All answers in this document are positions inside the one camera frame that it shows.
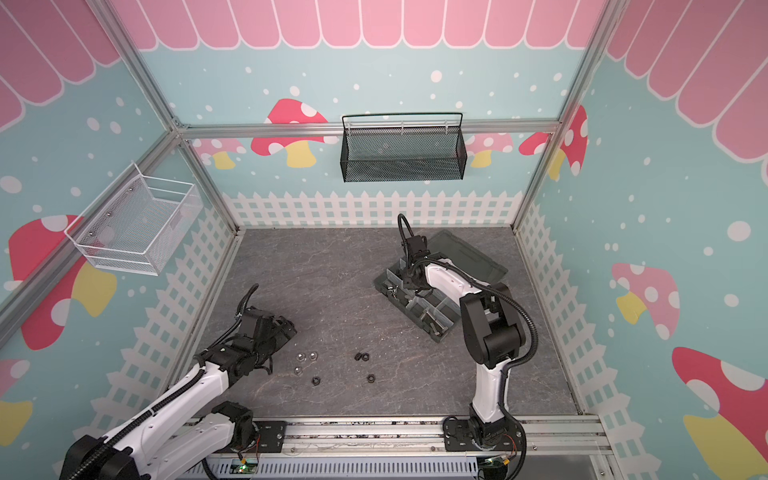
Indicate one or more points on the white wire mesh basket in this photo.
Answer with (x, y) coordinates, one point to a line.
(137, 227)

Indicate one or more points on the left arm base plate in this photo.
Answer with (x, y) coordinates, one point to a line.
(267, 436)

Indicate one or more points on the white slotted cable duct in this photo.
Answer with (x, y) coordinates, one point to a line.
(346, 468)

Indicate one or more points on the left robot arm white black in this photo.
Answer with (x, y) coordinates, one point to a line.
(153, 445)

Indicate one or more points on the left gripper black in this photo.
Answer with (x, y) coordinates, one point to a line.
(287, 326)

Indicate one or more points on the dark green compartment organizer box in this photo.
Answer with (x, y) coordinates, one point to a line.
(432, 311)

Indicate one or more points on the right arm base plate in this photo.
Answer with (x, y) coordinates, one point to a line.
(464, 434)

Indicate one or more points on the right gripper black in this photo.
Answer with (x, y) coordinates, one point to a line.
(411, 274)

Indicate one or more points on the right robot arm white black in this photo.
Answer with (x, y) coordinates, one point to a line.
(498, 334)

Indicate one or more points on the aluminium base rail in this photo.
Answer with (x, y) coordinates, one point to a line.
(425, 435)

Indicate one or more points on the black wire mesh basket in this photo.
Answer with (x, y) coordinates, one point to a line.
(402, 147)

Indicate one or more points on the silver washers cluster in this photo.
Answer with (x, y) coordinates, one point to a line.
(303, 360)

